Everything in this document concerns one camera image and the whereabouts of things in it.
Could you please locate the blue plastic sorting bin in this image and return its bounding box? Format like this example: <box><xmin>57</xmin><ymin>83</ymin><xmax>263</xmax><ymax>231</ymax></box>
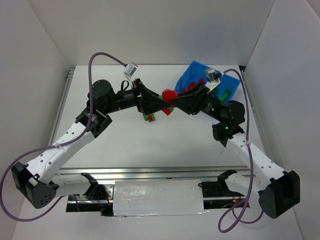
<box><xmin>174</xmin><ymin>61</ymin><xmax>241</xmax><ymax>104</ymax></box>

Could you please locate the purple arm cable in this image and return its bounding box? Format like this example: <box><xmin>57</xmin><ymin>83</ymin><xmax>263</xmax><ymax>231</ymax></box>
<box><xmin>0</xmin><ymin>52</ymin><xmax>127</xmax><ymax>223</ymax></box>
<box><xmin>218</xmin><ymin>68</ymin><xmax>265</xmax><ymax>232</ymax></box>

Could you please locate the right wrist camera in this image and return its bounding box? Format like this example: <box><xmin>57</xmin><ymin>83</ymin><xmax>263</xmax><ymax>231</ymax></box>
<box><xmin>204</xmin><ymin>68</ymin><xmax>222</xmax><ymax>92</ymax></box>

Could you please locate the white taped cover plate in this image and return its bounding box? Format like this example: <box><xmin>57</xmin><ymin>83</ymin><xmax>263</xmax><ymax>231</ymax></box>
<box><xmin>113</xmin><ymin>179</ymin><xmax>205</xmax><ymax>217</ymax></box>

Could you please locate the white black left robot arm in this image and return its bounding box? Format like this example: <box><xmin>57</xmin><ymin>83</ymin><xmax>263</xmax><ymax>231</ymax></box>
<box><xmin>11</xmin><ymin>79</ymin><xmax>169</xmax><ymax>209</ymax></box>

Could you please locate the red long lego brick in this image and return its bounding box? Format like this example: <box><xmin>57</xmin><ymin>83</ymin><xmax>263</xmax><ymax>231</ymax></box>
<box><xmin>162</xmin><ymin>108</ymin><xmax>173</xmax><ymax>116</ymax></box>

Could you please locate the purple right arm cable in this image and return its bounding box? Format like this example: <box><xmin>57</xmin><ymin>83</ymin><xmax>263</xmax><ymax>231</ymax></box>
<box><xmin>218</xmin><ymin>68</ymin><xmax>265</xmax><ymax>232</ymax></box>

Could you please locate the aluminium table edge rail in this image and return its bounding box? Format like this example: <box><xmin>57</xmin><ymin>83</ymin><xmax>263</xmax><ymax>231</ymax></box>
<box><xmin>58</xmin><ymin>166</ymin><xmax>250</xmax><ymax>180</ymax></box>

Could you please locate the red rounded lego piece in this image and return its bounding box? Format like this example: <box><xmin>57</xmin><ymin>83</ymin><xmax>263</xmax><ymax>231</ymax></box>
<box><xmin>161</xmin><ymin>89</ymin><xmax>179</xmax><ymax>102</ymax></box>

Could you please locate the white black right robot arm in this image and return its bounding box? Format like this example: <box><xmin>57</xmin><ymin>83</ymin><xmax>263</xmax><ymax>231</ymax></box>
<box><xmin>168</xmin><ymin>83</ymin><xmax>301</xmax><ymax>219</ymax></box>

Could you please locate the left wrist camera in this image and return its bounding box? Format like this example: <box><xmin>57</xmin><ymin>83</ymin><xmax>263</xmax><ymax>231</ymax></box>
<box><xmin>123</xmin><ymin>62</ymin><xmax>138</xmax><ymax>78</ymax></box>

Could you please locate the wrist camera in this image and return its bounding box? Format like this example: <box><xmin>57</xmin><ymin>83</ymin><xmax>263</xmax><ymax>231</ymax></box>
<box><xmin>123</xmin><ymin>62</ymin><xmax>138</xmax><ymax>78</ymax></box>
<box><xmin>204</xmin><ymin>68</ymin><xmax>222</xmax><ymax>92</ymax></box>

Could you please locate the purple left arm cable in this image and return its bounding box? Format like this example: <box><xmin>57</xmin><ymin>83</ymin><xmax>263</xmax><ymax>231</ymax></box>
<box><xmin>0</xmin><ymin>52</ymin><xmax>127</xmax><ymax>223</ymax></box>

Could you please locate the red lego piece in bin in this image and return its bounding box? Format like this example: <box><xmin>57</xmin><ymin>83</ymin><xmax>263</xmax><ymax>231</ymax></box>
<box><xmin>187</xmin><ymin>82</ymin><xmax>198</xmax><ymax>90</ymax></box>

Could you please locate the green lego brick in bin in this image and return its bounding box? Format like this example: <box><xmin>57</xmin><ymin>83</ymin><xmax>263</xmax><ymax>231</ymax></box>
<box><xmin>219</xmin><ymin>89</ymin><xmax>231</xmax><ymax>103</ymax></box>

